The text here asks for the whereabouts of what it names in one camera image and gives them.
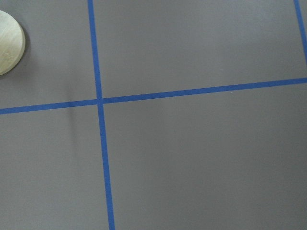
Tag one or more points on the wooden cup tree stand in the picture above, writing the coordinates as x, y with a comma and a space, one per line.
12, 42

